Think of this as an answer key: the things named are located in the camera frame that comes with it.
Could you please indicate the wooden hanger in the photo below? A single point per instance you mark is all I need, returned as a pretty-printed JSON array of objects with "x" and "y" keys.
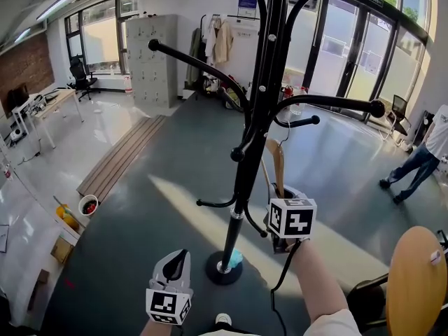
[{"x": 279, "y": 163}]

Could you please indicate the black coat rack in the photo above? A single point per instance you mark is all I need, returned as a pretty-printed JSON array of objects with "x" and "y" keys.
[{"x": 255, "y": 117}]

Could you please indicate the black office chair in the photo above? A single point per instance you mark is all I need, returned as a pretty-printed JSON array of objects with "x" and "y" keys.
[{"x": 81, "y": 75}]

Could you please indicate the long ceiling light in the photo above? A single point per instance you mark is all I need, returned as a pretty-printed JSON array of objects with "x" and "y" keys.
[
  {"x": 54, "y": 8},
  {"x": 22, "y": 35}
]

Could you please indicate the person's left forearm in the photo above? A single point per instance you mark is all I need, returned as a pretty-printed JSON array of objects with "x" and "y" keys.
[{"x": 159, "y": 328}]

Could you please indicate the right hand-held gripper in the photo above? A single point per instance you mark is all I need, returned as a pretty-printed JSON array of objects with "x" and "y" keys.
[{"x": 294, "y": 219}]

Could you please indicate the black framed window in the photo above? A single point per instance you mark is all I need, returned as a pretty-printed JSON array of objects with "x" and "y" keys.
[{"x": 101, "y": 33}]

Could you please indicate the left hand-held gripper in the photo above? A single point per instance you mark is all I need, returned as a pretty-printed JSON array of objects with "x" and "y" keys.
[{"x": 164, "y": 304}]

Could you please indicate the glass double door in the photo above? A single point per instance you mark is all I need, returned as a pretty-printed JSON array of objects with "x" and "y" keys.
[{"x": 353, "y": 58}]

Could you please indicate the clear water jug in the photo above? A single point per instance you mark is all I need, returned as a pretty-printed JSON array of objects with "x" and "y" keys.
[{"x": 299, "y": 101}]

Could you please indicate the garment rack with clothes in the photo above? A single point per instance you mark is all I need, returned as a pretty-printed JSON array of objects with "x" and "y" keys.
[{"x": 224, "y": 44}]

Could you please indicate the grey metal locker cabinet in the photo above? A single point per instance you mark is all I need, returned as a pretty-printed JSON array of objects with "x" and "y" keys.
[{"x": 152, "y": 61}]

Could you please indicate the black mesh chair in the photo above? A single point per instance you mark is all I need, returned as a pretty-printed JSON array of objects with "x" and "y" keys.
[{"x": 399, "y": 112}]

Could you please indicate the red white canister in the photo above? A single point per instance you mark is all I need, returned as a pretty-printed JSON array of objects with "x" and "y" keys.
[{"x": 129, "y": 84}]

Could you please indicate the yellow bag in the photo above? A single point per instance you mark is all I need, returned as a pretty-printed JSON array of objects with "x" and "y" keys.
[{"x": 68, "y": 217}]

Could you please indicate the round wooden table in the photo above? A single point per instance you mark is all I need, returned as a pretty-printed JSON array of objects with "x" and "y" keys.
[{"x": 416, "y": 285}]

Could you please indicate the wooden desk with white legs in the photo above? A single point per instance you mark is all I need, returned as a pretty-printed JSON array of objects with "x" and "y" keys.
[{"x": 59, "y": 98}]

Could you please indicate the person's white shoe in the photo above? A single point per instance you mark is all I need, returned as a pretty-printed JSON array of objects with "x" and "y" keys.
[{"x": 223, "y": 318}]

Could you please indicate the white bowl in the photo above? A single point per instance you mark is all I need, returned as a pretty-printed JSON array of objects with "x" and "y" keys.
[{"x": 88, "y": 206}]

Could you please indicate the cardboard box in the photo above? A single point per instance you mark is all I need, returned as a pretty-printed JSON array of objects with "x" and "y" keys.
[{"x": 62, "y": 250}]

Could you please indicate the person's black trousers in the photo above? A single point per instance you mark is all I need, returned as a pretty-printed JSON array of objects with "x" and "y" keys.
[{"x": 222, "y": 328}]

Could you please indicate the red fire extinguisher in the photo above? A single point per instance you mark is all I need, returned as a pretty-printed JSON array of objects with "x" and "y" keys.
[{"x": 287, "y": 92}]

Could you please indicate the blue cloth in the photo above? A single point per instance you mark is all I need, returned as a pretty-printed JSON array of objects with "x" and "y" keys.
[{"x": 236, "y": 257}]

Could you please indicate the person's right forearm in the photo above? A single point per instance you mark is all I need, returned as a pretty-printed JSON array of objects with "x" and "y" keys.
[{"x": 315, "y": 278}]

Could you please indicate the black monitor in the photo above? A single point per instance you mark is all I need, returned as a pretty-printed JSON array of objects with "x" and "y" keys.
[{"x": 18, "y": 96}]

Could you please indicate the wooden slat bench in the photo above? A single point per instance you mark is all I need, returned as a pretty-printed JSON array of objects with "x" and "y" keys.
[{"x": 122, "y": 156}]

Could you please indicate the small white tape roll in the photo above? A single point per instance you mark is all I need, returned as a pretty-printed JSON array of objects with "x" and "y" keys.
[{"x": 435, "y": 257}]

